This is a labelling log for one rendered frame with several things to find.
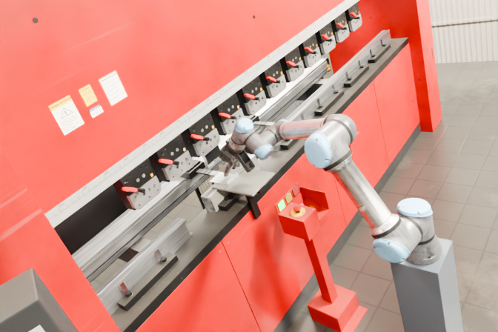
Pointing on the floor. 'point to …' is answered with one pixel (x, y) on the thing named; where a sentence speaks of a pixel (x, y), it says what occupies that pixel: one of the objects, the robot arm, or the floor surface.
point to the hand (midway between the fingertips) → (230, 172)
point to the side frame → (400, 30)
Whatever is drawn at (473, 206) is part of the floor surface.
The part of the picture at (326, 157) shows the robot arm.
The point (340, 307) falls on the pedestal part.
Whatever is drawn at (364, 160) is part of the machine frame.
